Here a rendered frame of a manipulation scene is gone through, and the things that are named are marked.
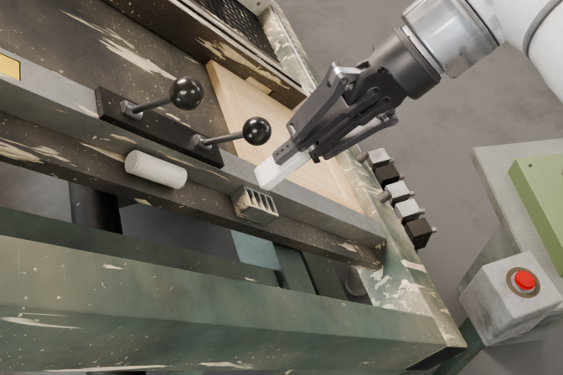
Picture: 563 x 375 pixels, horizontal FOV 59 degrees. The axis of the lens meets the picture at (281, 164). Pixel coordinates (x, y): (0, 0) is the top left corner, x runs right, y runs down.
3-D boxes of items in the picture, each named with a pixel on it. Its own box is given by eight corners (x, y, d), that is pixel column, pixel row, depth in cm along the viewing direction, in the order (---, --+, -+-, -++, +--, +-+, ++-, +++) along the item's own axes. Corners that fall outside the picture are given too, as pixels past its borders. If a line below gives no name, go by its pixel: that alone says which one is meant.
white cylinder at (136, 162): (125, 177, 61) (175, 193, 67) (140, 162, 60) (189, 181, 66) (121, 158, 63) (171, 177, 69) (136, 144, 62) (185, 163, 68)
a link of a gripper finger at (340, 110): (384, 96, 53) (378, 90, 52) (304, 157, 57) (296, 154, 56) (369, 73, 55) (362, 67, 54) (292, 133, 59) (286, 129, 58)
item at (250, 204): (266, 226, 81) (279, 216, 80) (236, 216, 75) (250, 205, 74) (258, 206, 83) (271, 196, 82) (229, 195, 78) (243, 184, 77)
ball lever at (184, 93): (134, 132, 63) (209, 112, 55) (108, 121, 60) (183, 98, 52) (139, 105, 64) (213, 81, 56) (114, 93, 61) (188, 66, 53)
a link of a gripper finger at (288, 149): (312, 141, 57) (297, 131, 54) (281, 166, 58) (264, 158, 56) (307, 130, 58) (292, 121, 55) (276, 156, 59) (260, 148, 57)
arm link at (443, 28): (508, 62, 51) (458, 99, 53) (461, 10, 56) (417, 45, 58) (479, 15, 44) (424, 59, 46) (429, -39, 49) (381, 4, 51)
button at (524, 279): (535, 289, 102) (539, 285, 100) (519, 295, 101) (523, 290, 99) (524, 272, 104) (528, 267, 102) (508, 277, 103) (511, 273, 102)
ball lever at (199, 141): (203, 161, 71) (276, 147, 63) (183, 153, 69) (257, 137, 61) (206, 136, 73) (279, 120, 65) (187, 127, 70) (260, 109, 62)
